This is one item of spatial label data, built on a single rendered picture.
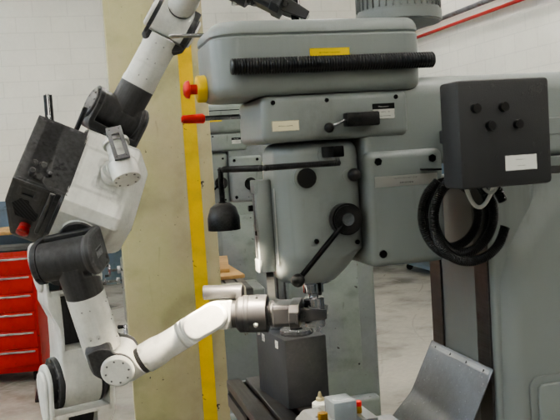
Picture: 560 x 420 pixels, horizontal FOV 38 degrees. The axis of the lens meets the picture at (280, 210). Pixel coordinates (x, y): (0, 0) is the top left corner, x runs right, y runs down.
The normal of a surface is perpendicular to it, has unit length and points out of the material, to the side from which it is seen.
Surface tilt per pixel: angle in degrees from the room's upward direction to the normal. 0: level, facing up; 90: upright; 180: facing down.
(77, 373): 81
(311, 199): 90
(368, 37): 90
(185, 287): 90
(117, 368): 103
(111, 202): 59
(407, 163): 90
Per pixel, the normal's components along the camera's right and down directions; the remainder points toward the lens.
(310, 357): 0.38, 0.04
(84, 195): 0.43, -0.50
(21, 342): 0.12, 0.07
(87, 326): 0.09, 0.29
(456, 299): -0.96, 0.08
